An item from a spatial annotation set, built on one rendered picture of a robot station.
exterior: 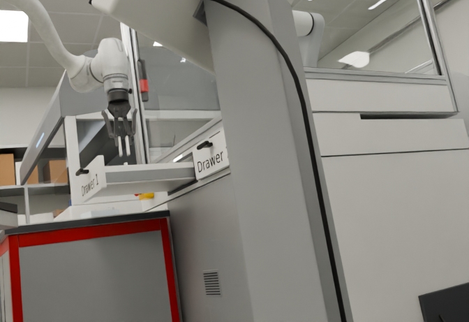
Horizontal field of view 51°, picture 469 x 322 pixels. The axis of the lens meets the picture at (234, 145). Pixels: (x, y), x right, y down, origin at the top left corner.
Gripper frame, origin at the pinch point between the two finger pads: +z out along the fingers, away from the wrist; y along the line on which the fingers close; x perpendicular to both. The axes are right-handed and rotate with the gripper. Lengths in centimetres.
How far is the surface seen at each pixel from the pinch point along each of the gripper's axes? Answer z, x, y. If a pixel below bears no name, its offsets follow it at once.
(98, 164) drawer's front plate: 8.8, -15.5, -10.6
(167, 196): 17.4, 19.0, 17.4
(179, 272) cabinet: 47, 17, 18
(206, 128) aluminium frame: 1.7, -22.3, 24.8
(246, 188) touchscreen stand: 33, -100, 5
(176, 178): 15.0, -9.1, 15.2
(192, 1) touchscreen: -2, -99, 2
